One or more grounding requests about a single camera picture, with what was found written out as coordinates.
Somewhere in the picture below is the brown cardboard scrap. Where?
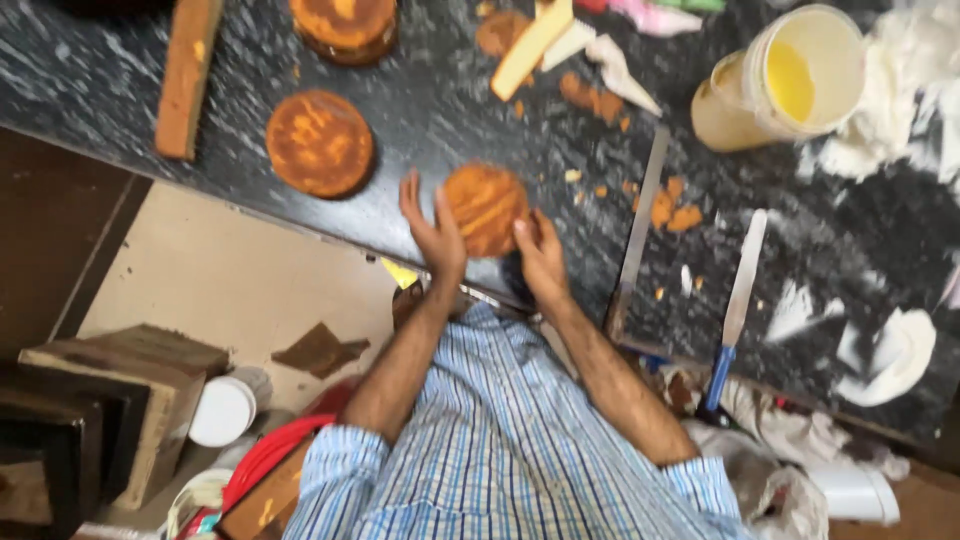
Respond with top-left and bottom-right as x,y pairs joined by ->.
270,321 -> 372,381

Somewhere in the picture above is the long rectangular cake slab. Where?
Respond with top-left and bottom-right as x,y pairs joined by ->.
154,0 -> 225,162

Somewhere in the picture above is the red plastic tub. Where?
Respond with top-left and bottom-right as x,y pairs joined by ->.
220,378 -> 361,515

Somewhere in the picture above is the blue handled palette knife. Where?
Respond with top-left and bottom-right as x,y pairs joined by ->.
703,208 -> 769,414

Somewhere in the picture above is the white plastic container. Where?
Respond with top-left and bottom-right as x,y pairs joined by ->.
806,461 -> 901,526

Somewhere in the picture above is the person's right hand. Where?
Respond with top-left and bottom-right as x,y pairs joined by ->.
512,209 -> 569,303

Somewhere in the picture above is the medium round sponge cake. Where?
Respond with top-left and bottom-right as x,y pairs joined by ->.
265,90 -> 376,201

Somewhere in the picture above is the small round sponge cake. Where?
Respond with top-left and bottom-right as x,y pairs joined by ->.
442,162 -> 532,260

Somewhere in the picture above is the round sponge cake on board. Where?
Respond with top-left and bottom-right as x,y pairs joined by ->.
288,0 -> 399,67

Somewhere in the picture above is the person's left hand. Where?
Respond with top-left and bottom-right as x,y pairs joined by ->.
398,169 -> 469,282

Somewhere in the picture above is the long serrated cake knife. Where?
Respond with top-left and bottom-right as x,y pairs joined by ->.
606,126 -> 672,340

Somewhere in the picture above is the blue checked shirt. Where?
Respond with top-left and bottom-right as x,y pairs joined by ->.
282,301 -> 755,540

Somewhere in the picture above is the white bucket with yellow liquid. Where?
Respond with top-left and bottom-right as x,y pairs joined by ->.
690,4 -> 867,153

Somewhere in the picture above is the white whipped cream blob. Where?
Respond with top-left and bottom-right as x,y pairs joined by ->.
834,307 -> 938,408

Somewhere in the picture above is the cake trimmings pile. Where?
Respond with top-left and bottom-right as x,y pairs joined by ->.
558,71 -> 633,135

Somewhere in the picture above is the white plastic bags heap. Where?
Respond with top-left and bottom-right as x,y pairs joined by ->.
660,367 -> 912,540

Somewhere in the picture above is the white round lid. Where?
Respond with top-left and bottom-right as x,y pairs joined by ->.
188,376 -> 258,449

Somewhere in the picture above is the pale cake slice strip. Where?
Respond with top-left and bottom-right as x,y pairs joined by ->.
490,0 -> 576,102

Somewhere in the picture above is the heap of cake crumbs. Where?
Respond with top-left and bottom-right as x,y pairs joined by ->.
631,176 -> 705,234

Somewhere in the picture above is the pink plastic wrapper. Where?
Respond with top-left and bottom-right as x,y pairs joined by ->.
606,0 -> 705,39

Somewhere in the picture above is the white piping bag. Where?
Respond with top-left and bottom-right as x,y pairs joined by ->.
585,33 -> 664,119

